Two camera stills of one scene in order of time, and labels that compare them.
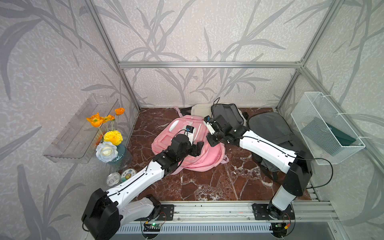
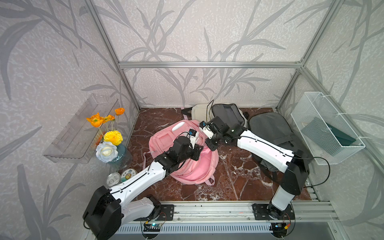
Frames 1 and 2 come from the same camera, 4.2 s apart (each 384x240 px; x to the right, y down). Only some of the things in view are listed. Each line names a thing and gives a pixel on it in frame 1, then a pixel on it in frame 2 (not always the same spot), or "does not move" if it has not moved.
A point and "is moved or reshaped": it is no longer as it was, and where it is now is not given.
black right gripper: x=210 y=142 does not move
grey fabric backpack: x=273 y=128 does not move
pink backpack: x=212 y=154 is moved or reshaped
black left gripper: x=196 y=149 does not move
